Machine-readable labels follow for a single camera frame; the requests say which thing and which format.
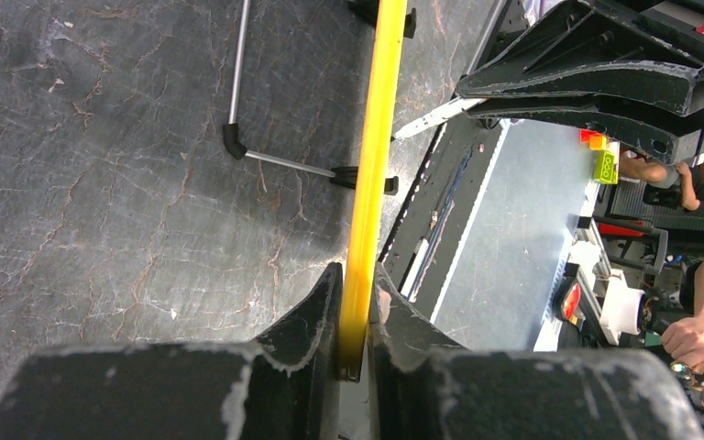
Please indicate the bare human hand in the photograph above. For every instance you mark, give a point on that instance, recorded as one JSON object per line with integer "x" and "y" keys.
{"x": 684, "y": 341}

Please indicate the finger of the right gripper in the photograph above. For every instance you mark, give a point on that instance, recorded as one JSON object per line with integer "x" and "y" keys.
{"x": 583, "y": 118}
{"x": 570, "y": 51}

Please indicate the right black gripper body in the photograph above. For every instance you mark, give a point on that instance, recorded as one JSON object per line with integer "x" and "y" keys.
{"x": 666, "y": 53}

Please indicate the red emergency stop button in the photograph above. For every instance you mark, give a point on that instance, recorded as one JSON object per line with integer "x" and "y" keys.
{"x": 566, "y": 299}

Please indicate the green lego bricks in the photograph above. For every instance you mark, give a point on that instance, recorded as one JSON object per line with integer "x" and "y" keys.
{"x": 606, "y": 168}

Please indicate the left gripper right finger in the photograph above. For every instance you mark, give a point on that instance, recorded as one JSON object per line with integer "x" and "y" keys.
{"x": 425, "y": 385}

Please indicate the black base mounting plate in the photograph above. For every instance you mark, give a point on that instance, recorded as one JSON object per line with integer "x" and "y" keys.
{"x": 410, "y": 248}

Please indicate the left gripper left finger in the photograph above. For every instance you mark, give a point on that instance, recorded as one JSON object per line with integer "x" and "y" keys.
{"x": 281, "y": 384}

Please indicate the yellow framed whiteboard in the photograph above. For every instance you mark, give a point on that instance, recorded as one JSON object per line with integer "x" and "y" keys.
{"x": 393, "y": 22}

